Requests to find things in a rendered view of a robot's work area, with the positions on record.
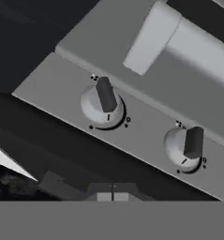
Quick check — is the grey stove with black hob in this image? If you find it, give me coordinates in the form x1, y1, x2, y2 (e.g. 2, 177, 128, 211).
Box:
0, 0, 224, 203

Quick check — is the grey stove knob black grip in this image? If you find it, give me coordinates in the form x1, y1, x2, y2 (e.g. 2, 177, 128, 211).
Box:
80, 75, 127, 130
162, 125, 206, 173

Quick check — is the pale grey oven door handle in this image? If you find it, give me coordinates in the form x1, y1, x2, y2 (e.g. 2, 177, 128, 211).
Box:
122, 0, 224, 92

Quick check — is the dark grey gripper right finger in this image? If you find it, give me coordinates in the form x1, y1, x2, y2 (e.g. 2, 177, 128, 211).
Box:
112, 182, 155, 203

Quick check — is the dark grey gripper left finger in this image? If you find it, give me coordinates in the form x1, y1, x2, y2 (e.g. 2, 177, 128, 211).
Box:
75, 182, 113, 203

